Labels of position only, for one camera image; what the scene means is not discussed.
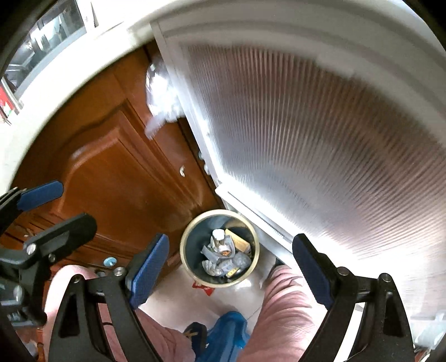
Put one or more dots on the blue round cap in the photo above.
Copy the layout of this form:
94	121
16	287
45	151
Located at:
110	261

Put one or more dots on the yellow cream carton box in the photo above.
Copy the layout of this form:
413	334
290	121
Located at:
240	240

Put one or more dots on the person's leg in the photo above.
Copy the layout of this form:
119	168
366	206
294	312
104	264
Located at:
167	341
278	313

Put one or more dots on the silver foil wrapper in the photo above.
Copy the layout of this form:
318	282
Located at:
210	267

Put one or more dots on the red snack bag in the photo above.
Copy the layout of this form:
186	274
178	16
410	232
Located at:
202	289

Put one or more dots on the black sandal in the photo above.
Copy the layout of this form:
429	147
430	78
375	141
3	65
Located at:
197	336

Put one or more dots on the red green bottle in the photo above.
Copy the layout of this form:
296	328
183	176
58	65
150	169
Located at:
8	101

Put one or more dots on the round trash bin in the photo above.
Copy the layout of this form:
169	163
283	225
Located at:
195	250

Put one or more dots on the person's right leg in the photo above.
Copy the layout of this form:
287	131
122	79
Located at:
278	313

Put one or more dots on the blue slipper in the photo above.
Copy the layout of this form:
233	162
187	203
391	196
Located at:
228	334

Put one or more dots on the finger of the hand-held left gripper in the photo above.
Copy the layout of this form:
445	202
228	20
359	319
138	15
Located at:
41	195
69	229

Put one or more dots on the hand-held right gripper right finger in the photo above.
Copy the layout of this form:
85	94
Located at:
313	271

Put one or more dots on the wooden cabinet door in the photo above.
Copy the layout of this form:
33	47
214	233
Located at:
104	156

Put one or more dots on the person's left leg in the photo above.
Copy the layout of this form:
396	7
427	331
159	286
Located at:
167	341

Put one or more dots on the stainless steel sink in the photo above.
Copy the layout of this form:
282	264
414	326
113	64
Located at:
41	48

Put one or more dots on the clear plastic bag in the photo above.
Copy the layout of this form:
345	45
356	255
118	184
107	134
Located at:
162	94

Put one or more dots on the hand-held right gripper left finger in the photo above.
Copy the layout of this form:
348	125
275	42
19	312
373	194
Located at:
149	271

